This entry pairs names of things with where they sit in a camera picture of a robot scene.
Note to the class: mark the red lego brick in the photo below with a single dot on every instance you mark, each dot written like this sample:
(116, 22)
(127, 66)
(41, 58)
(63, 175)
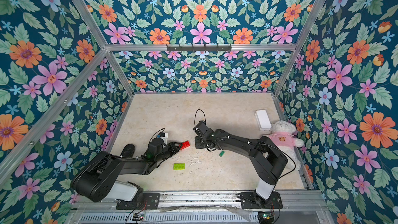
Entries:
(185, 145)

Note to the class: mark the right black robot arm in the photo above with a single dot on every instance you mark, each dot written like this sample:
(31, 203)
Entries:
(268, 160)

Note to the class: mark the black hook rail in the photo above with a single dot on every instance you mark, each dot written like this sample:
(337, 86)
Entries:
(194, 48)

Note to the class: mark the white teddy bear pink shirt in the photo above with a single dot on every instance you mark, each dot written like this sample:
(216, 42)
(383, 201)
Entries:
(282, 135)

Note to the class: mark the small circuit board left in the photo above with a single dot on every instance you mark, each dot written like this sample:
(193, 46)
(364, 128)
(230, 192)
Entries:
(137, 217)

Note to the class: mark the lime green lego brick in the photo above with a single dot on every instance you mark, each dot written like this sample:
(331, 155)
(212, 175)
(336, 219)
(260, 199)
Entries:
(179, 166)

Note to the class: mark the white plastic box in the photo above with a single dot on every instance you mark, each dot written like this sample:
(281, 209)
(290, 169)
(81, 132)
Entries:
(263, 120)

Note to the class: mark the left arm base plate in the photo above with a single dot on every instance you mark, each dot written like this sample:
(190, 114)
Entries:
(149, 201)

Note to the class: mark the small circuit board right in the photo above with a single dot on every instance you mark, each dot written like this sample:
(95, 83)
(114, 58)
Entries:
(266, 218)

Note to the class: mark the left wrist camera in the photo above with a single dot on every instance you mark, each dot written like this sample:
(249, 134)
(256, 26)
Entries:
(164, 136)

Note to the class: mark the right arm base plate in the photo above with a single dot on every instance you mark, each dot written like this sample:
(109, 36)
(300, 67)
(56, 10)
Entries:
(251, 200)

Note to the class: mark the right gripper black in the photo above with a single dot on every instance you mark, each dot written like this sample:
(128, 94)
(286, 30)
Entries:
(201, 140)

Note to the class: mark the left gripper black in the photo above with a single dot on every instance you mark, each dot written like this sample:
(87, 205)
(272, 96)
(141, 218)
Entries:
(172, 148)

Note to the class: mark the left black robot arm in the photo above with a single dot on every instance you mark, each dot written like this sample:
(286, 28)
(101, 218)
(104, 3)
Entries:
(98, 180)

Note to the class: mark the small circuit board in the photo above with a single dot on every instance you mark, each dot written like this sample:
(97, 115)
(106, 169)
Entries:
(137, 217)
(266, 218)

